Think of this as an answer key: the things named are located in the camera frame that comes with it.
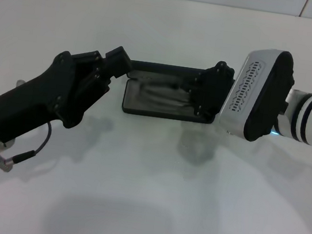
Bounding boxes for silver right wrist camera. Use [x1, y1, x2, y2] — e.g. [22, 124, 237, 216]
[216, 42, 300, 148]

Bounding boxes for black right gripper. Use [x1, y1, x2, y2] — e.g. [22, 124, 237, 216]
[185, 56, 238, 125]

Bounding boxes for black glasses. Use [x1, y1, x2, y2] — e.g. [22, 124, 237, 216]
[135, 74, 201, 115]

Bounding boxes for black glasses case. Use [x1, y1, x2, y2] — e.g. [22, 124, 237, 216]
[121, 58, 223, 127]

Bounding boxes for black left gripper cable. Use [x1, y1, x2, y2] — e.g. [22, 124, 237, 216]
[3, 116, 54, 170]

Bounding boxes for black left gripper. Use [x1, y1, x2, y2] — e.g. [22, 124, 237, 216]
[0, 41, 116, 159]

